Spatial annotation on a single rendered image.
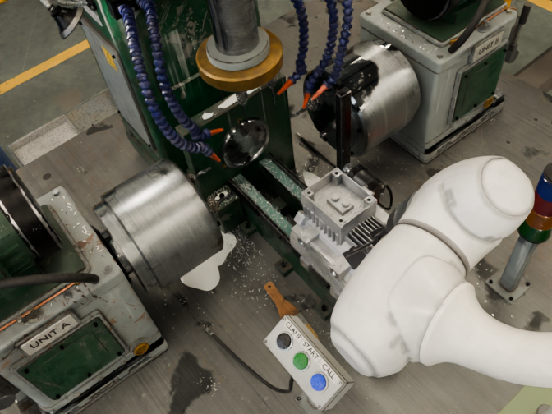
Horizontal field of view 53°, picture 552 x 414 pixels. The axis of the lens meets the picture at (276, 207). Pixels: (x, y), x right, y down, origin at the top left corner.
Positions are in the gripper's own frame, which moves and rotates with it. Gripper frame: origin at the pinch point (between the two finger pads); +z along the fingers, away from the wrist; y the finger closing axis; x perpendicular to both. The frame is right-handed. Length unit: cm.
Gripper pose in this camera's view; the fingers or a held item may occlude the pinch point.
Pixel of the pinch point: (367, 246)
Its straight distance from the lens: 101.9
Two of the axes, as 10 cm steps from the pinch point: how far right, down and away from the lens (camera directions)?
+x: 5.8, 8.2, -0.6
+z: -2.1, 2.2, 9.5
